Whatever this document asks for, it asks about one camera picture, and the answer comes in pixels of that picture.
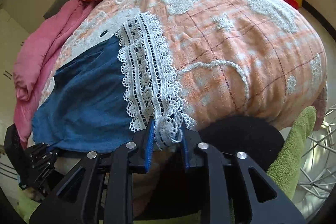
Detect orange white patterned bedspread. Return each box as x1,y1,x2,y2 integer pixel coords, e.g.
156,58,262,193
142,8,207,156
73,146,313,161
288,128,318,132
55,0,327,130

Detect pink folded quilt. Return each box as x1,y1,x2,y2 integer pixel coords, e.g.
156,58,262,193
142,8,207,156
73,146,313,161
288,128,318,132
13,0,95,148

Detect green fleece right sleeve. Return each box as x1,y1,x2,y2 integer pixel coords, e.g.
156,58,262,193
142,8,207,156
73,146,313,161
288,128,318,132
266,106,316,199

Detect cream wardrobe doors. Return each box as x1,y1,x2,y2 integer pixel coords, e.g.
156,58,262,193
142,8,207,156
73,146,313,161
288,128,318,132
1,9,29,145

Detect white wire rack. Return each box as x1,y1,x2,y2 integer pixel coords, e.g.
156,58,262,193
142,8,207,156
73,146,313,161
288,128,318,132
293,105,335,219

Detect blue denim lace-trimmed pants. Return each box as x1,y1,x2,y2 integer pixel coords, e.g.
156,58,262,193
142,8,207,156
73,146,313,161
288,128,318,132
32,12,195,153

